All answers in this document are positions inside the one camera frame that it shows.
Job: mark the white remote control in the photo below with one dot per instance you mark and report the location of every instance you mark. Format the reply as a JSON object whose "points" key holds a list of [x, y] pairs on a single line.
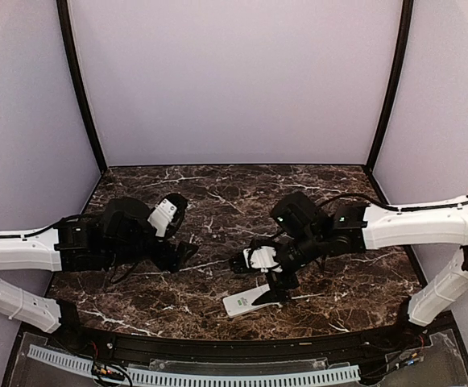
{"points": [[243, 303]]}

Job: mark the right black frame post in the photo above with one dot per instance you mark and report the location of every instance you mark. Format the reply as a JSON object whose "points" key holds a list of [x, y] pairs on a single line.
{"points": [[392, 84]]}

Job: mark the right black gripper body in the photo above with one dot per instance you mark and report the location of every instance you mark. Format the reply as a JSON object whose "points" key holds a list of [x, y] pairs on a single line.
{"points": [[277, 280]]}

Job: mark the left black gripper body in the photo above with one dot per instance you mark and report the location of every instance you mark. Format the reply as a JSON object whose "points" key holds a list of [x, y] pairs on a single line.
{"points": [[165, 261]]}

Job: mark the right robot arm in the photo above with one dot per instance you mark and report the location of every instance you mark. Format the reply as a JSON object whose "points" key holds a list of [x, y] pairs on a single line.
{"points": [[363, 227]]}

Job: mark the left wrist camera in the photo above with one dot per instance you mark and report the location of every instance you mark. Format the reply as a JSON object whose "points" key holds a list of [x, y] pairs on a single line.
{"points": [[168, 215]]}

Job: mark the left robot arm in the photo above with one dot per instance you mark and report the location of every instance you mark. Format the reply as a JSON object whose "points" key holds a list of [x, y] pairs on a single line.
{"points": [[126, 232]]}

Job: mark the black frame post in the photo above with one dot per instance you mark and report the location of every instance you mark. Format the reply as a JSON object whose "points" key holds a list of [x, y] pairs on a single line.
{"points": [[70, 49], [392, 84]]}

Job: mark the left black frame post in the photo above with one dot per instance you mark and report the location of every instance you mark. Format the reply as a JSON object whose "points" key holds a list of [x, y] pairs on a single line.
{"points": [[70, 49]]}

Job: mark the black front rail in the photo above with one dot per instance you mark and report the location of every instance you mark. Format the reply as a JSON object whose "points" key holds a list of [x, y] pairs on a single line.
{"points": [[142, 349]]}

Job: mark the white slotted cable duct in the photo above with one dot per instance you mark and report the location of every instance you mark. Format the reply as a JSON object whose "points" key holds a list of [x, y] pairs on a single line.
{"points": [[176, 373]]}

